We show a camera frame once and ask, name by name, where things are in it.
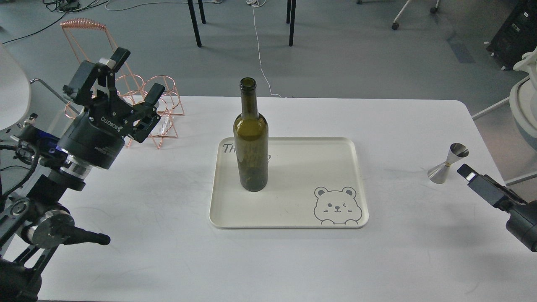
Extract office chair wheeled base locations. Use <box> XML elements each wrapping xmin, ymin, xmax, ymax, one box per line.
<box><xmin>351</xmin><ymin>0</ymin><xmax>442</xmax><ymax>33</ymax></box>

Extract cream bear serving tray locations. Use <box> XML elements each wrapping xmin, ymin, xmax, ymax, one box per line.
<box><xmin>209</xmin><ymin>137</ymin><xmax>370</xmax><ymax>229</ymax></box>

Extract black equipment case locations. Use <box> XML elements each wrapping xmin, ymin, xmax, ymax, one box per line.
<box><xmin>486</xmin><ymin>0</ymin><xmax>537</xmax><ymax>70</ymax></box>

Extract white chair right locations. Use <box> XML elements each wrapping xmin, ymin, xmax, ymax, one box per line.
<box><xmin>472</xmin><ymin>49</ymin><xmax>537</xmax><ymax>150</ymax></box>

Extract white chair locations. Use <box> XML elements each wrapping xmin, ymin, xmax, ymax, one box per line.
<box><xmin>472</xmin><ymin>49</ymin><xmax>537</xmax><ymax>150</ymax></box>
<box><xmin>0</xmin><ymin>44</ymin><xmax>80</xmax><ymax>130</ymax></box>

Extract white chair left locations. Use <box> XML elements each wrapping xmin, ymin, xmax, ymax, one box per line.
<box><xmin>0</xmin><ymin>44</ymin><xmax>80</xmax><ymax>130</ymax></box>

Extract steel double jigger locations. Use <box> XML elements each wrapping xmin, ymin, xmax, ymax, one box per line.
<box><xmin>427</xmin><ymin>143</ymin><xmax>469</xmax><ymax>184</ymax></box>

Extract black table legs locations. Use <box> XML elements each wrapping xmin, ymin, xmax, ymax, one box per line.
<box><xmin>187</xmin><ymin>0</ymin><xmax>297</xmax><ymax>48</ymax></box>

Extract black floor cables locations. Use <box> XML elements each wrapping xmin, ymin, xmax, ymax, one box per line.
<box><xmin>2</xmin><ymin>0</ymin><xmax>109</xmax><ymax>44</ymax></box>

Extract white floor cable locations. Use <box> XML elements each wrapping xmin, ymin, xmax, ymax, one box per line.
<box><xmin>246</xmin><ymin>0</ymin><xmax>282</xmax><ymax>98</ymax></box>

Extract dark green wine bottle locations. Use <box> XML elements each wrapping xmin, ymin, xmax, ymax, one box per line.
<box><xmin>233</xmin><ymin>77</ymin><xmax>269</xmax><ymax>192</ymax></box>

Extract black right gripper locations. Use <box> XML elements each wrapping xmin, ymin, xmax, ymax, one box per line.
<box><xmin>457</xmin><ymin>164</ymin><xmax>537</xmax><ymax>252</ymax></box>

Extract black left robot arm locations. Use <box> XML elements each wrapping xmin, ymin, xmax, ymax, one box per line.
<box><xmin>1</xmin><ymin>47</ymin><xmax>164</xmax><ymax>302</ymax></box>

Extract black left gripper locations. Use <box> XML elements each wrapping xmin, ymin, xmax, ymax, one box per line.
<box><xmin>59</xmin><ymin>47</ymin><xmax>165</xmax><ymax>169</ymax></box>

